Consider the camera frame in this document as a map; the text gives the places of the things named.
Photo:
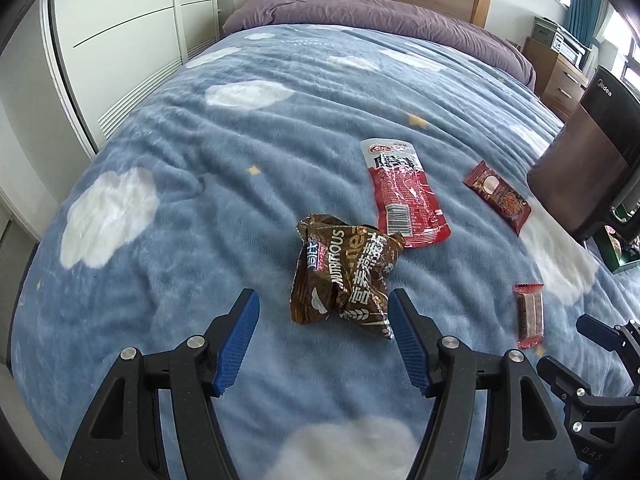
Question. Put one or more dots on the purple pillow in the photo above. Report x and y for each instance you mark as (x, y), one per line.
(310, 7)
(460, 45)

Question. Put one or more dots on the wooden dresser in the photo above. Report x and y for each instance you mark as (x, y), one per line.
(557, 82)

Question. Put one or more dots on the grey printer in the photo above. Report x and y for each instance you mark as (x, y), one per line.
(560, 40)

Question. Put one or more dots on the teal curtain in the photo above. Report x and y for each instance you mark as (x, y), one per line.
(582, 10)

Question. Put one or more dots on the window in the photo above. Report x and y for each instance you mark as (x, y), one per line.
(622, 40)

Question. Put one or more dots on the blue cloud print blanket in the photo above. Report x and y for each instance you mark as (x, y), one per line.
(225, 160)

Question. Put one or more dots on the brown and black water dispenser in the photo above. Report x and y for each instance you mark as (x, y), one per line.
(575, 160)

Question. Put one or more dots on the green tray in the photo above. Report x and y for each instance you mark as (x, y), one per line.
(612, 256)

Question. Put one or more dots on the white wardrobe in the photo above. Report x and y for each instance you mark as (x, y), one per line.
(125, 25)

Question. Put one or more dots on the brown snack packet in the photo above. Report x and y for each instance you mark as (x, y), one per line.
(340, 270)

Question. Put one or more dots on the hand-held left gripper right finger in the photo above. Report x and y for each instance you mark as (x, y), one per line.
(410, 345)

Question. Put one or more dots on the small red wafer packet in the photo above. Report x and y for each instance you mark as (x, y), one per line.
(529, 315)

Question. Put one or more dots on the long red snack packet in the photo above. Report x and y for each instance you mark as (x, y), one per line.
(400, 185)

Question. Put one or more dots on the dark red chocolate packet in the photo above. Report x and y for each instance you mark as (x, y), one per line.
(495, 195)

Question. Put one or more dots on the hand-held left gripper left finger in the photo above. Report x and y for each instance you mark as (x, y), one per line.
(235, 340)

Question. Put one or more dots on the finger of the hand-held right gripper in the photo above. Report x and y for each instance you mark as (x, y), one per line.
(597, 332)
(565, 377)

